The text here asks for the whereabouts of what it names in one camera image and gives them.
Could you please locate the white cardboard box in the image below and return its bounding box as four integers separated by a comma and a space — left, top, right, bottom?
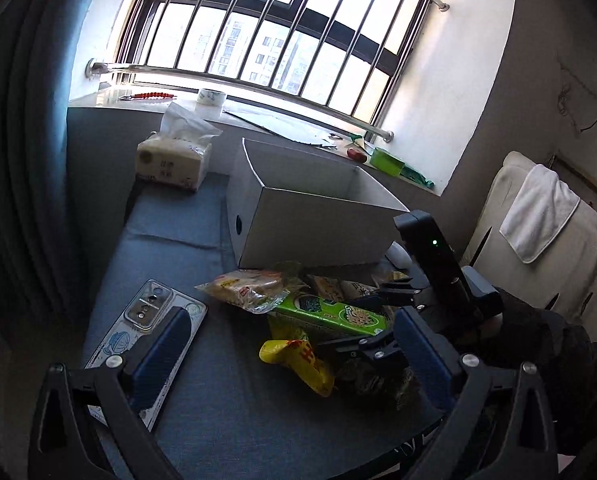
227, 137, 410, 269

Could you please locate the metal window guard rail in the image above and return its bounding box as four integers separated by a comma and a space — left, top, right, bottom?
86, 0, 450, 142

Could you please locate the green plastic packet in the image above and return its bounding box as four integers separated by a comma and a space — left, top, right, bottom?
401, 167, 436, 190

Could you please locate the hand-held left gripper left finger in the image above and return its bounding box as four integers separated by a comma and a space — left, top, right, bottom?
28, 305, 194, 480

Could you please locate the thin wall cable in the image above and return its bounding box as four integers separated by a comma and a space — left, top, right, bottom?
555, 55, 597, 133

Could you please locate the smartphone with cartoon case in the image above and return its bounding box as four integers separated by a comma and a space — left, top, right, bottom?
85, 279, 208, 431

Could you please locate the cream chair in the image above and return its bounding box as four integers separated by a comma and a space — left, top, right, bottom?
461, 151, 597, 321

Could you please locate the flat cardboard sheet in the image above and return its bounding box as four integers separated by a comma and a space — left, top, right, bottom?
223, 107, 339, 150

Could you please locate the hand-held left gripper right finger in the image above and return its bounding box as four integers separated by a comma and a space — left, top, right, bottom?
393, 305, 559, 480

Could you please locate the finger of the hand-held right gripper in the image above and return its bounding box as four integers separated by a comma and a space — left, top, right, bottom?
347, 279, 432, 314
317, 329, 403, 362

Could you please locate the white towel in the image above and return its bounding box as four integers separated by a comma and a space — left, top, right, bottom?
499, 164, 581, 264

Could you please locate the blue grey table cloth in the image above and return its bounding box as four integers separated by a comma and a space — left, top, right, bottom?
86, 172, 444, 480

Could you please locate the red bead string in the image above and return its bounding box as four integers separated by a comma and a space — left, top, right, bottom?
119, 92, 178, 102

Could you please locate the tissue pack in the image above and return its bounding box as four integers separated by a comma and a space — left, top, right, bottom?
137, 101, 223, 193

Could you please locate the blue curtain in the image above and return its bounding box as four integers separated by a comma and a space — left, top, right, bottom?
0, 0, 104, 311

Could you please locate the person's right forearm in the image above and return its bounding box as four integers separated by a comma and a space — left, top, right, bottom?
488, 287, 597, 456

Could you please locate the green round container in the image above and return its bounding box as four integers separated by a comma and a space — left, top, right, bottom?
369, 147, 405, 176

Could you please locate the green snack box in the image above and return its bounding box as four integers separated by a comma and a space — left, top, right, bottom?
268, 292, 389, 338

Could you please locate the yellow snack packet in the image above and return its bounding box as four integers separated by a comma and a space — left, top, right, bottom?
259, 317, 335, 398

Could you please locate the clear bread packet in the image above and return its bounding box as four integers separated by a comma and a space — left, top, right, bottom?
196, 267, 309, 313

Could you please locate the dark snack packet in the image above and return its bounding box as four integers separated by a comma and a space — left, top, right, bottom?
335, 355, 419, 407

